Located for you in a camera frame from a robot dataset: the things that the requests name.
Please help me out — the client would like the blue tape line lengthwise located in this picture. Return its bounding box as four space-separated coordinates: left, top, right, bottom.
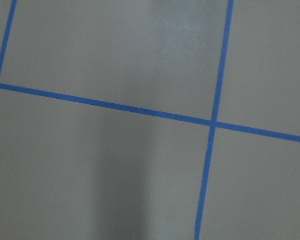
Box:
194 0 235 240

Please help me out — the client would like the blue tape line crosswise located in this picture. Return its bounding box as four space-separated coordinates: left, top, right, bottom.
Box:
0 83 300 143

